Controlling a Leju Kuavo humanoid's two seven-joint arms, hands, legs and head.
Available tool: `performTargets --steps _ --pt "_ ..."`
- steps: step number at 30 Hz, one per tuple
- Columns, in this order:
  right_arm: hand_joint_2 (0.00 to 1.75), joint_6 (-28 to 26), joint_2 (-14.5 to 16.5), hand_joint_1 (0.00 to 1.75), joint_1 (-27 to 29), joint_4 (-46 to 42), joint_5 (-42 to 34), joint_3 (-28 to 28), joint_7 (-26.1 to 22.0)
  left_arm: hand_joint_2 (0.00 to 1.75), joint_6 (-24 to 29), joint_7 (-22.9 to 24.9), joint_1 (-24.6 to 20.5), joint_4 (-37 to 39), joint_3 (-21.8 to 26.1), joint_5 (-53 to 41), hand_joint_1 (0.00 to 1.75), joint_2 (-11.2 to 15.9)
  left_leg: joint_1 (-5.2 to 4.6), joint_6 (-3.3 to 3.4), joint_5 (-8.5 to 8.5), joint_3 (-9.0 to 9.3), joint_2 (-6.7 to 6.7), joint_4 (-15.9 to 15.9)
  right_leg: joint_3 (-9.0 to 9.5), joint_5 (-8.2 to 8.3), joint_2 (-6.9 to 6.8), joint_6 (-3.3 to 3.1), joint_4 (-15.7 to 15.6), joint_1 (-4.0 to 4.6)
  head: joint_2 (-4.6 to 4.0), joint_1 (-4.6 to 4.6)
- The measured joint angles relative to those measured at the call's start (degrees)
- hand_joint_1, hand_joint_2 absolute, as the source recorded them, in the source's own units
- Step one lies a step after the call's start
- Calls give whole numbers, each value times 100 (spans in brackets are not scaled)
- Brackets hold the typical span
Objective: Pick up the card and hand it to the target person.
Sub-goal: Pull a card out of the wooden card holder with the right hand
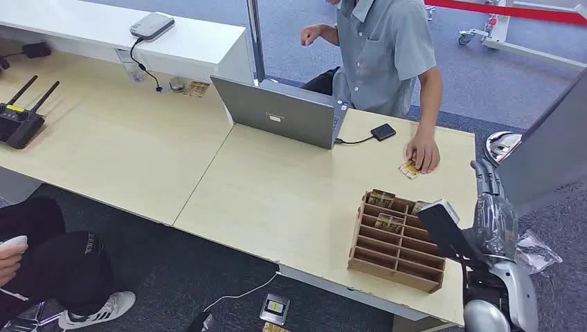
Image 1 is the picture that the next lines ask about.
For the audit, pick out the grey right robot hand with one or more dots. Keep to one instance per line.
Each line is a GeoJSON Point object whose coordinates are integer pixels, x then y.
{"type": "Point", "coordinates": [495, 220]}

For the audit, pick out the grey box device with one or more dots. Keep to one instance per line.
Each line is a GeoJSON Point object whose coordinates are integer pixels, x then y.
{"type": "Point", "coordinates": [151, 25]}

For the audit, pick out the white handheld device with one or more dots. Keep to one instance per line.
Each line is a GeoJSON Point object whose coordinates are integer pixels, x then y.
{"type": "Point", "coordinates": [13, 241]}

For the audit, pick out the wooden card organizer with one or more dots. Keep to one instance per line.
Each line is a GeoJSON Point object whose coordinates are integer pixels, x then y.
{"type": "Point", "coordinates": [394, 261]}

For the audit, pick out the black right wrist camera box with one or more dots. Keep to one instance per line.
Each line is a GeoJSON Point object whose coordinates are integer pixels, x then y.
{"type": "Point", "coordinates": [442, 227]}

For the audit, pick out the stack of golden cards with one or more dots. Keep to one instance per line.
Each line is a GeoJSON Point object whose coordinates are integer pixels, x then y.
{"type": "Point", "coordinates": [408, 170]}

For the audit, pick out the person in grey shirt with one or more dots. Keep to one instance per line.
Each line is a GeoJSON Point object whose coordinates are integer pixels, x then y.
{"type": "Point", "coordinates": [385, 50]}

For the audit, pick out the red barrier belt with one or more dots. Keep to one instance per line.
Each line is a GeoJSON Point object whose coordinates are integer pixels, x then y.
{"type": "Point", "coordinates": [513, 11]}

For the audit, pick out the clear plastic cup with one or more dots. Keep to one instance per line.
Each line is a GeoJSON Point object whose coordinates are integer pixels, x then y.
{"type": "Point", "coordinates": [134, 72]}

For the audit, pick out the seated person in black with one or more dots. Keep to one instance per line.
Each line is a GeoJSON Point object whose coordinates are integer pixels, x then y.
{"type": "Point", "coordinates": [55, 261]}

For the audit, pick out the grey floor device yellow label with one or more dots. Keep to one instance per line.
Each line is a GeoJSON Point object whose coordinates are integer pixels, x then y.
{"type": "Point", "coordinates": [274, 308]}

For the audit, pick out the person's left hand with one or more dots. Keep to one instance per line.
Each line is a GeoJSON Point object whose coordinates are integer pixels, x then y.
{"type": "Point", "coordinates": [424, 151]}

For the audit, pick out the seated person's hand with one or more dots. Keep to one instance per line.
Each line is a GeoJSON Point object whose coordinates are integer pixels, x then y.
{"type": "Point", "coordinates": [9, 266]}

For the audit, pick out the black remote controller with antennas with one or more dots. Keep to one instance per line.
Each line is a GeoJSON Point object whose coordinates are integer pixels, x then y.
{"type": "Point", "coordinates": [20, 126]}

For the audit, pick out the chrome stanchion base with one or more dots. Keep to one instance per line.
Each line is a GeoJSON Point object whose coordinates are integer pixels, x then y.
{"type": "Point", "coordinates": [500, 146]}

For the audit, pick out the white counter shelf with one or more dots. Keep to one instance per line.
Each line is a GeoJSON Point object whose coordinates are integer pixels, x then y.
{"type": "Point", "coordinates": [192, 41]}

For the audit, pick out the black floor object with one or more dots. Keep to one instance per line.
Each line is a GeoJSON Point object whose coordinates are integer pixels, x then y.
{"type": "Point", "coordinates": [199, 323]}

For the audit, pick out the grey monitor panel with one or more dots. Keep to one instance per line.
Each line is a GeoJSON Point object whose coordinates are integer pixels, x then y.
{"type": "Point", "coordinates": [550, 151]}

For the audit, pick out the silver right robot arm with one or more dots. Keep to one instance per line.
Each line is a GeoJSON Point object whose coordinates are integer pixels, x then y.
{"type": "Point", "coordinates": [523, 293]}

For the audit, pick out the white wheeled frame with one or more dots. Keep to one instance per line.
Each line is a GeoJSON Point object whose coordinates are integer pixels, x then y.
{"type": "Point", "coordinates": [500, 41]}

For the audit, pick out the black power adapter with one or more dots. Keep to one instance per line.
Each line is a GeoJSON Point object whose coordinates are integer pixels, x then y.
{"type": "Point", "coordinates": [36, 50]}

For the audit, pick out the person's left forearm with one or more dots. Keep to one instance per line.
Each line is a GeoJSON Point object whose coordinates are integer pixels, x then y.
{"type": "Point", "coordinates": [430, 105]}

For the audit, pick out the pile of golden cards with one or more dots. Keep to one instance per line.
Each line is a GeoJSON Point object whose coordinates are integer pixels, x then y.
{"type": "Point", "coordinates": [197, 89]}

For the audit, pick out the grey laptop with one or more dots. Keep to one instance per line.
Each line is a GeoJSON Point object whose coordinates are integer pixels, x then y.
{"type": "Point", "coordinates": [280, 114]}

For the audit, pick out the person's right forearm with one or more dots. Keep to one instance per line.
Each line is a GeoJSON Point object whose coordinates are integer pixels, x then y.
{"type": "Point", "coordinates": [330, 35]}

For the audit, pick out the white sneaker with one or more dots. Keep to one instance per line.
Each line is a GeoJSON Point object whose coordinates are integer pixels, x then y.
{"type": "Point", "coordinates": [101, 309]}

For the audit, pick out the person's right hand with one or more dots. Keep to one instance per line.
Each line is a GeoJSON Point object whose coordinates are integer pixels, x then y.
{"type": "Point", "coordinates": [312, 33]}

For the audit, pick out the black external drive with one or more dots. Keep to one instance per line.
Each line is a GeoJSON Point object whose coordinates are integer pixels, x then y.
{"type": "Point", "coordinates": [383, 132]}

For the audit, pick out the clear plastic bag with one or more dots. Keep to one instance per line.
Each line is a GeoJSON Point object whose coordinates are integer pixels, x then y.
{"type": "Point", "coordinates": [536, 254]}

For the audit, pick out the golden cards on floor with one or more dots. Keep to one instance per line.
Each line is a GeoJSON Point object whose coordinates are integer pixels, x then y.
{"type": "Point", "coordinates": [274, 328]}

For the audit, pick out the metal pole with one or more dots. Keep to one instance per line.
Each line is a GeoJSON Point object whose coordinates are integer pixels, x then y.
{"type": "Point", "coordinates": [257, 41]}

